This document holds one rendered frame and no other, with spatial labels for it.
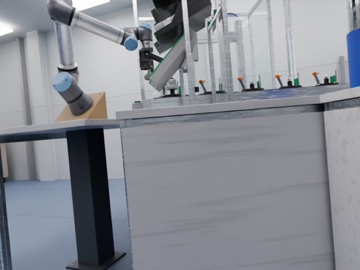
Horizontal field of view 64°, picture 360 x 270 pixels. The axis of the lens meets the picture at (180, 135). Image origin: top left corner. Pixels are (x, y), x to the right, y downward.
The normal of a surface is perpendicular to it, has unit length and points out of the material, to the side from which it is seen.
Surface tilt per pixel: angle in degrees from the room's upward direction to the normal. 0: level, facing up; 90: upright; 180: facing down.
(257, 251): 90
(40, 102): 90
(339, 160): 90
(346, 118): 90
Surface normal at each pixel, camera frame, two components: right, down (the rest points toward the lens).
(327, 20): -0.39, 0.05
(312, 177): 0.09, 0.01
